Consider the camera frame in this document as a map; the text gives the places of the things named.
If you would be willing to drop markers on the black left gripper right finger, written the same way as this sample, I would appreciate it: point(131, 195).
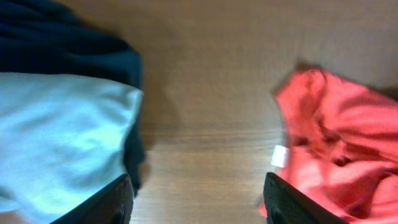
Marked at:
point(286, 205)

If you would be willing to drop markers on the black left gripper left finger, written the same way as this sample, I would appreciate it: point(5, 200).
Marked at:
point(111, 205)

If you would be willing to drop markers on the orange soccer t-shirt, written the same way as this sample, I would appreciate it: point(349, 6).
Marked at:
point(339, 146)

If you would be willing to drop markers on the light grey folded garment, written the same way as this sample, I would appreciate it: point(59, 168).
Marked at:
point(62, 139)

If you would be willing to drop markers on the navy folded garment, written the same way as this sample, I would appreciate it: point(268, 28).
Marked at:
point(46, 37)

